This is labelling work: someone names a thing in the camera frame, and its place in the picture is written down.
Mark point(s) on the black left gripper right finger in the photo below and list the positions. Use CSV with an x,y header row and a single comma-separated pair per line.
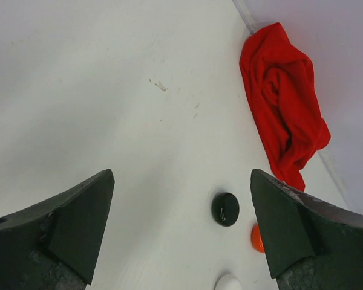
x,y
309,243

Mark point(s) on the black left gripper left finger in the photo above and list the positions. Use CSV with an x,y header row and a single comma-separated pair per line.
x,y
55,243

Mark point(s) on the orange round charging case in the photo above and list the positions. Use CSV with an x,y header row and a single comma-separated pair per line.
x,y
256,239

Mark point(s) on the white round charging case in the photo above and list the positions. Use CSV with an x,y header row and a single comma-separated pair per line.
x,y
228,282

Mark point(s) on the black round charging case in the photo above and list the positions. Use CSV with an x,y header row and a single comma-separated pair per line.
x,y
225,209

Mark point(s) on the red crumpled cloth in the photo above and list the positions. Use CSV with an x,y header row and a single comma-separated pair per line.
x,y
280,89

